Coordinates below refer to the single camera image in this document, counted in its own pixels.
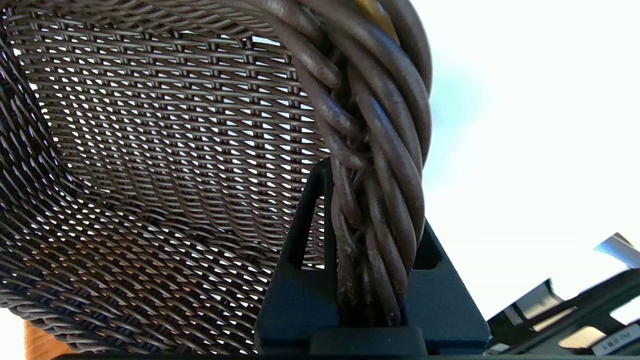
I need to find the dark brown wicker basket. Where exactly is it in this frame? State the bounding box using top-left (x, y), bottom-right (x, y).
top-left (0, 0), bottom-right (434, 356)

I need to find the orange wicker basket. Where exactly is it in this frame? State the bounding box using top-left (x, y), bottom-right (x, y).
top-left (22, 320), bottom-right (76, 360)

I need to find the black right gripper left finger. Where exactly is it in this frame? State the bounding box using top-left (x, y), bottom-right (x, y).
top-left (254, 158), bottom-right (342, 352)

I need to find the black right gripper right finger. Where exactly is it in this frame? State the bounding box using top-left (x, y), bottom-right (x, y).
top-left (401, 220), bottom-right (491, 354)

